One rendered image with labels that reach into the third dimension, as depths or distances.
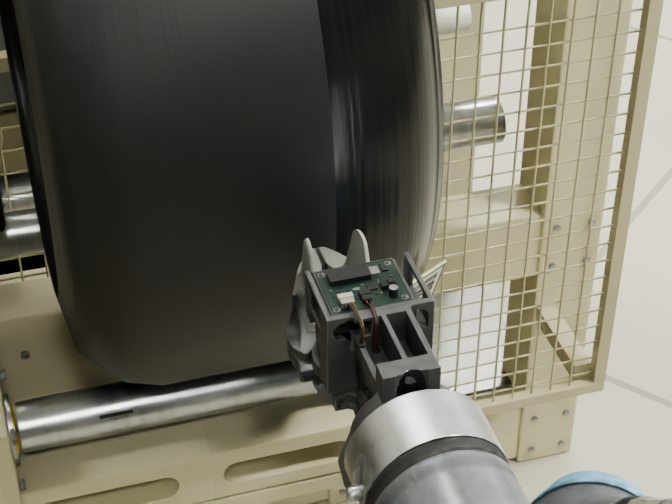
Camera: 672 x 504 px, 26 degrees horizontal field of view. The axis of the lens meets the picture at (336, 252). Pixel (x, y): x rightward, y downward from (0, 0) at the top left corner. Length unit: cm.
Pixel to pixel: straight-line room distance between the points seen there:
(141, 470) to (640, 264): 180
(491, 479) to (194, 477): 54
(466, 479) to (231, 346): 36
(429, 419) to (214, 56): 30
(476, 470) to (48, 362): 76
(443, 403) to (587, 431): 173
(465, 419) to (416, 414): 3
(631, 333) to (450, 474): 198
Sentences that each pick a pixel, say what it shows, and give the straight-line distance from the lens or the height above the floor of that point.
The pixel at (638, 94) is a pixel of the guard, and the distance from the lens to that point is 189.
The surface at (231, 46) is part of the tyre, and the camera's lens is 98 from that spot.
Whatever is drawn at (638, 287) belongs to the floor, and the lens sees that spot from 289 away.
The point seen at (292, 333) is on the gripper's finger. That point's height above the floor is 115.
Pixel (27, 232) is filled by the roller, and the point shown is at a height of 91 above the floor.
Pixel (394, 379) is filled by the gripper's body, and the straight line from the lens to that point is 86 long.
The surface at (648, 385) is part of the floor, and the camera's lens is 268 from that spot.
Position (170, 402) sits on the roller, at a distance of 128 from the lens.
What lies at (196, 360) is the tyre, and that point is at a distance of 114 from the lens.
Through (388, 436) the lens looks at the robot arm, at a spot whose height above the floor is 120.
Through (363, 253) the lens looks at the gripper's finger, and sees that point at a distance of 99.
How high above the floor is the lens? 179
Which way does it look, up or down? 38 degrees down
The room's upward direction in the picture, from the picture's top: straight up
